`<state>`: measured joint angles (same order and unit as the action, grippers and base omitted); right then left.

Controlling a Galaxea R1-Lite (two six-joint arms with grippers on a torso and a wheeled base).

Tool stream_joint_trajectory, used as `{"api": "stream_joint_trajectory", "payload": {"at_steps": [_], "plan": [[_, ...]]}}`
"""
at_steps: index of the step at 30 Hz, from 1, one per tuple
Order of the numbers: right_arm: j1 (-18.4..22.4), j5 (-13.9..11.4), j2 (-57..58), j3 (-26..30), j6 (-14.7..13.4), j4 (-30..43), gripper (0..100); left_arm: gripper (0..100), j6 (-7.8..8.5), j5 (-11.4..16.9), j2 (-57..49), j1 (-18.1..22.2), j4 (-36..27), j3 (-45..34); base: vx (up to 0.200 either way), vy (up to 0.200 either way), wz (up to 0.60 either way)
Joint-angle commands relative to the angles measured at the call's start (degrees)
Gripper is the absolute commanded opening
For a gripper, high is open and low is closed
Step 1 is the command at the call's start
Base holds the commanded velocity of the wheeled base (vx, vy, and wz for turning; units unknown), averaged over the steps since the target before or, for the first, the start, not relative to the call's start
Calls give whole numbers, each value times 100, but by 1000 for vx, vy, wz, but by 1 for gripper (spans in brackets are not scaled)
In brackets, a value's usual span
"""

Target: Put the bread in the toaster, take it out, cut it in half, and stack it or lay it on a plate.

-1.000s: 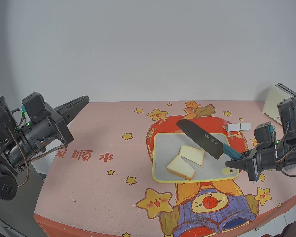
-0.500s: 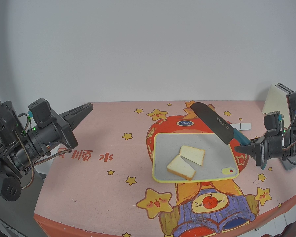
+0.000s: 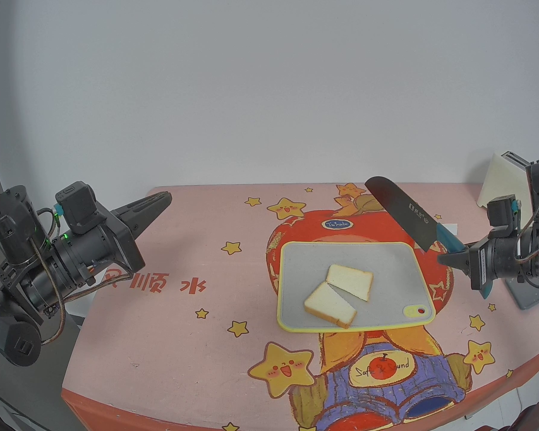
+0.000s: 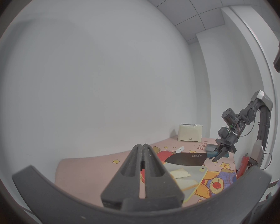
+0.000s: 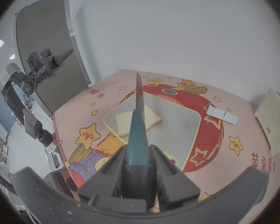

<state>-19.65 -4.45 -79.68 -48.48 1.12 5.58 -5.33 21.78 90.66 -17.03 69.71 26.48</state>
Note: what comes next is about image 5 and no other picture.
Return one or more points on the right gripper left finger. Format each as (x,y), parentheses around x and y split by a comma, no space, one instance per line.
(105,178)

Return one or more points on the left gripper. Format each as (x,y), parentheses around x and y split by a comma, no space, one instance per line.
(49,65)

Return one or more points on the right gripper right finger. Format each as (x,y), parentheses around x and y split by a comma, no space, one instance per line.
(175,185)

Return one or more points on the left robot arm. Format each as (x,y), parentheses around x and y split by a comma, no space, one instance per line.
(18,79)

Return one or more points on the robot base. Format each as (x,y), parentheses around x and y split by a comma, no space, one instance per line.
(54,162)

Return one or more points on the slice of bread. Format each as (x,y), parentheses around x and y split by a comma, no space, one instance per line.
(151,119)

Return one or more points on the cream toaster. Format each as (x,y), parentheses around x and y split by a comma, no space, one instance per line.
(270,120)

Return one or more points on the grey partition panel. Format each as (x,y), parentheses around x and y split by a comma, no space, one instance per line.
(44,31)

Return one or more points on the cutting board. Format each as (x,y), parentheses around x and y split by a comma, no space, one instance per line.
(175,129)

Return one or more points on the white knife rest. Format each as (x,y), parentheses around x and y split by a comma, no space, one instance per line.
(218,113)

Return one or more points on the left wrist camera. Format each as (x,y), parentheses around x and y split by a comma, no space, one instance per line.
(35,57)

